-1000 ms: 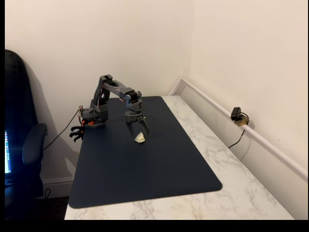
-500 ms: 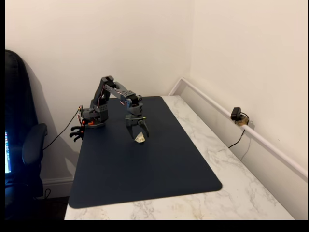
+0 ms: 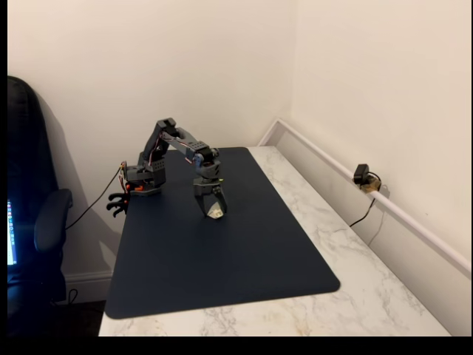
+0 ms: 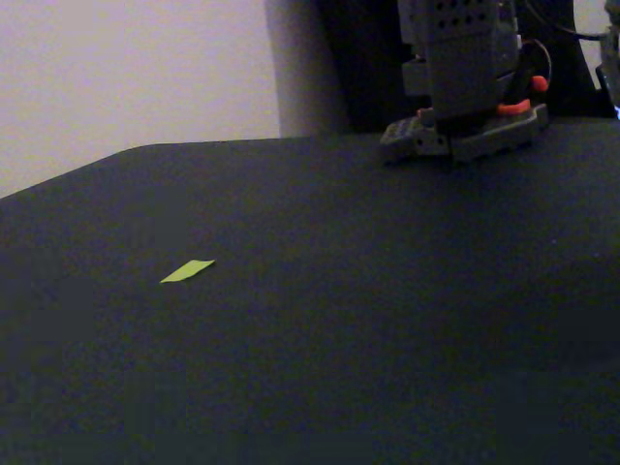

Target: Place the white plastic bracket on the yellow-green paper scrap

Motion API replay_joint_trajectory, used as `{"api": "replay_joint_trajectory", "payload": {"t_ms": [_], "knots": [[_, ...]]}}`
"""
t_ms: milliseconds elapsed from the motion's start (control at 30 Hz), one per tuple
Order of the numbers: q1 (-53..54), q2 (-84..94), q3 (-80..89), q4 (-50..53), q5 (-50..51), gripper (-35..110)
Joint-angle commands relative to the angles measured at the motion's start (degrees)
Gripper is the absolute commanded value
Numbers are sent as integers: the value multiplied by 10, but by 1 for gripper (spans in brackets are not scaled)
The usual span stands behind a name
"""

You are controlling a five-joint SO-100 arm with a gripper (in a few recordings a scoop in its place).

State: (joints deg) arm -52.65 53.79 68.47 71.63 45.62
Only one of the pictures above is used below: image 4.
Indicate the dark blue desk mat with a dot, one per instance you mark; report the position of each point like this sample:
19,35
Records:
339,315

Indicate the green tape marker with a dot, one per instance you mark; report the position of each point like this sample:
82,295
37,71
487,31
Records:
186,271

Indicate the black clamp with orange tips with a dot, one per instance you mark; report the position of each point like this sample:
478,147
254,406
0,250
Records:
513,107

